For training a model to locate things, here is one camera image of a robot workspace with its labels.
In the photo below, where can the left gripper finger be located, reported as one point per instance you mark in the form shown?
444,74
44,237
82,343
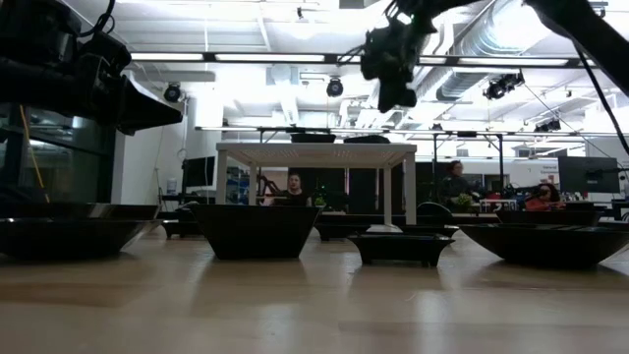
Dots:
142,110

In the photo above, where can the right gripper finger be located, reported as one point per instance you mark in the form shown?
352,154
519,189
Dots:
398,96

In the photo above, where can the black rounded glossy dish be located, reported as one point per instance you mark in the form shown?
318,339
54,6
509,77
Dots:
64,241
545,246
366,139

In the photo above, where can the black wavy square bowl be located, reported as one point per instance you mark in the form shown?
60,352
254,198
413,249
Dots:
312,138
255,236

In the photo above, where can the small black square plate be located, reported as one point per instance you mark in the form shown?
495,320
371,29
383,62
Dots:
339,231
400,251
432,230
182,229

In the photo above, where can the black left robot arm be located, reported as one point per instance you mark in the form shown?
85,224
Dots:
29,83

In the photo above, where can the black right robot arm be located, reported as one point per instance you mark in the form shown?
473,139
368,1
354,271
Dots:
589,29

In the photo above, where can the black ceiling spotlight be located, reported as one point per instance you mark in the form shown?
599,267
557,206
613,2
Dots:
334,87
548,126
501,86
172,93

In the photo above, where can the dark glass cabinet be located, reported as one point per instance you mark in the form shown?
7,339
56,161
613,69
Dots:
74,162

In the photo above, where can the clear water jug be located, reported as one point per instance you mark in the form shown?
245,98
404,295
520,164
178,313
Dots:
171,186

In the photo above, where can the black computer monitor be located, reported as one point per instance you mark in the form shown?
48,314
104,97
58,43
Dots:
199,172
588,174

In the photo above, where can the white perforated metal shelf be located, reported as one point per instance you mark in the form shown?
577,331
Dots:
319,153

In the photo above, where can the person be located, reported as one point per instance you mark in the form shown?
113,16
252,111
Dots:
294,189
454,182
543,199

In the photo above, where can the small green potted plant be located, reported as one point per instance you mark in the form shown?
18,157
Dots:
320,201
464,199

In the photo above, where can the silver ventilation duct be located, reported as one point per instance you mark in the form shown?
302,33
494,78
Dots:
467,78

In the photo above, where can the black ceiling lighting rail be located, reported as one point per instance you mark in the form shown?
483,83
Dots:
209,57

